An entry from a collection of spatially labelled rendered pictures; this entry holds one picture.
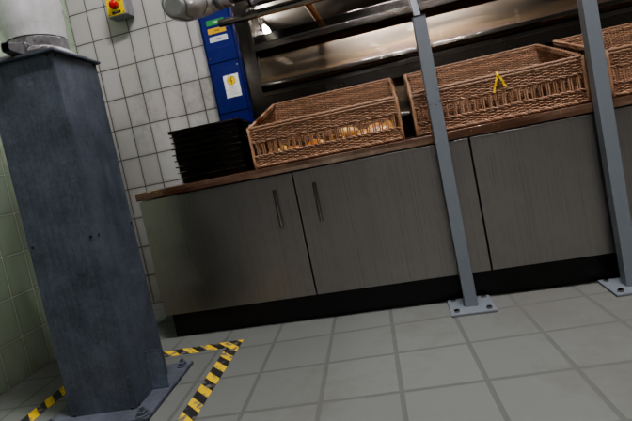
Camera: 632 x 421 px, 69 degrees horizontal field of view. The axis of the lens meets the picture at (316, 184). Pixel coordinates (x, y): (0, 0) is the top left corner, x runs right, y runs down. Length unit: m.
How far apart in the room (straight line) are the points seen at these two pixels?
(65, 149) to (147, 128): 1.09
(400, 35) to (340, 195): 0.87
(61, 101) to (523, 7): 1.77
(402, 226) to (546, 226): 0.45
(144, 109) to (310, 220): 1.16
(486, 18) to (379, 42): 0.46
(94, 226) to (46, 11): 0.60
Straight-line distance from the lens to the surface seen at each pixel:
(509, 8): 2.22
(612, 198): 1.65
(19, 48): 1.47
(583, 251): 1.71
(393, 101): 1.61
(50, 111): 1.40
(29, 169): 1.44
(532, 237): 1.65
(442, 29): 2.15
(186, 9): 1.55
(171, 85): 2.38
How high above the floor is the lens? 0.60
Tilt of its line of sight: 4 degrees down
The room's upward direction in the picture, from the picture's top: 12 degrees counter-clockwise
